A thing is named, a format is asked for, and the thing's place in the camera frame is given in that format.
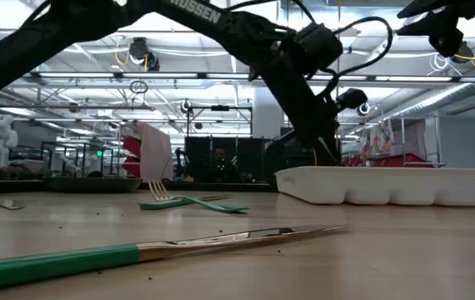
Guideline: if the hanging black cable ring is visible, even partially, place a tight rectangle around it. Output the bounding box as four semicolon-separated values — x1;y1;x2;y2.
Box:
129;79;149;95

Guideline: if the black partition panel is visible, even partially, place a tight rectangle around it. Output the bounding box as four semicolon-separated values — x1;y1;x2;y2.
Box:
185;136;263;183

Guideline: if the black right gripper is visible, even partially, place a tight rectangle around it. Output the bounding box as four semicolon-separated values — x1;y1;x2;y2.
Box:
395;0;475;58

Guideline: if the black gantry frame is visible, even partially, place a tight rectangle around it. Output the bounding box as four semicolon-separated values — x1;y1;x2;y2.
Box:
186;105;253;138

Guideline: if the red storage bin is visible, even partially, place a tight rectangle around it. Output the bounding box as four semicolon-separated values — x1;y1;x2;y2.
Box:
341;152;434;168

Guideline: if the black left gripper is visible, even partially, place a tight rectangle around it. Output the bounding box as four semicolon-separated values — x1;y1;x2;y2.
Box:
262;53;368;168

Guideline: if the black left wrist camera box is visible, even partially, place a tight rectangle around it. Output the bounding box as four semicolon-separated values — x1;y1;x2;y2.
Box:
290;21;344;71

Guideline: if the gold fork green handle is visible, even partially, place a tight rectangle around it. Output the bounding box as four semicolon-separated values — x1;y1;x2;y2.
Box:
147;179;250;215

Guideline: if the person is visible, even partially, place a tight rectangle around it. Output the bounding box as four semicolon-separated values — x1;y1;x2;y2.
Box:
208;146;233;183

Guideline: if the red and white board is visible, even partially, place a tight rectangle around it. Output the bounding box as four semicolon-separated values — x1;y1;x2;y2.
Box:
119;120;175;183

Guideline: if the white robot figure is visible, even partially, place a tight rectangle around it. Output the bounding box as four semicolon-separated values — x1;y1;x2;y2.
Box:
0;114;20;168

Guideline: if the white cutlery organizer tray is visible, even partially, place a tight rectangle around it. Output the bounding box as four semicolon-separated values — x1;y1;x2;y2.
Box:
274;165;475;208

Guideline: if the metal shelf rack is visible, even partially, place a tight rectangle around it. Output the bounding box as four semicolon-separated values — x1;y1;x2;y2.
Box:
357;114;445;168

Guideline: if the black frame workstation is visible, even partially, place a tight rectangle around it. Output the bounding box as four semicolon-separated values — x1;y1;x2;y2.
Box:
39;141;116;178

